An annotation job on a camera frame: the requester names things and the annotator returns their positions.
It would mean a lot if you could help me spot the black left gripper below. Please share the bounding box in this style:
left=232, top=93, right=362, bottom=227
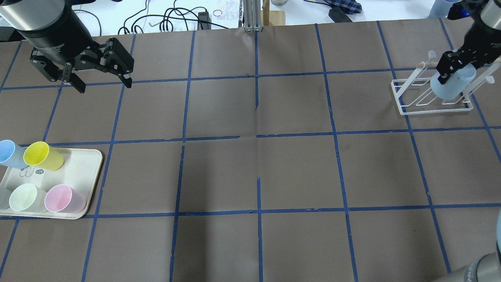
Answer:
left=22, top=8, right=134, bottom=93

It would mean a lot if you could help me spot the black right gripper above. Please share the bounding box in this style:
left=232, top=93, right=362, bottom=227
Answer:
left=436, top=23, right=501, bottom=85

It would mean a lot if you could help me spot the light blue transferred cup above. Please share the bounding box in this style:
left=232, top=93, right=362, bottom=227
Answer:
left=431, top=64, right=476, bottom=101

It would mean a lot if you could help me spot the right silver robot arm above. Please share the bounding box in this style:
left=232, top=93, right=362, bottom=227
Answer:
left=436, top=0, right=501, bottom=85

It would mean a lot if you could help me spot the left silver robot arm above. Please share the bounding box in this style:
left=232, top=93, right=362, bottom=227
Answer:
left=0, top=0, right=134, bottom=93

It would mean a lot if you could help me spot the blue cup on side table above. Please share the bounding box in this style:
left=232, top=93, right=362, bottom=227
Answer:
left=428, top=0, right=459, bottom=18

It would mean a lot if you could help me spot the yellow plastic cup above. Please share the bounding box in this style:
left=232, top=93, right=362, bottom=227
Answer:
left=23, top=141, right=64, bottom=171

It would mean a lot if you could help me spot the blue plastic cup on tray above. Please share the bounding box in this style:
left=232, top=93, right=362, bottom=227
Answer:
left=0, top=140, right=29, bottom=169

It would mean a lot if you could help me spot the pink plastic cup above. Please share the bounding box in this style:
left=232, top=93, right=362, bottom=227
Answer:
left=43, top=184, right=87, bottom=213

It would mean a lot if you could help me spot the white plastic cup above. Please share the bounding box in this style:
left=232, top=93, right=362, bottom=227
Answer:
left=9, top=183, right=48, bottom=213

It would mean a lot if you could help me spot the cream rectangular tray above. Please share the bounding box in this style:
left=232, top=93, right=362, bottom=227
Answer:
left=0, top=148, right=104, bottom=220

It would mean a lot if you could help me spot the plaid folded umbrella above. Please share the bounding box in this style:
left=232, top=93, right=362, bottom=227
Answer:
left=324, top=0, right=362, bottom=15

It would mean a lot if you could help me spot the wooden mug tree stand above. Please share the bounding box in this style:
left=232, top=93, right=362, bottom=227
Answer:
left=261, top=0, right=286, bottom=26

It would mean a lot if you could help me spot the white wire cup rack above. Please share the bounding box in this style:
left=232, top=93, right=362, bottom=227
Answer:
left=390, top=51, right=500, bottom=116

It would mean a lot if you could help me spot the aluminium frame post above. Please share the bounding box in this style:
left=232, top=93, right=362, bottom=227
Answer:
left=241, top=0, right=263, bottom=32

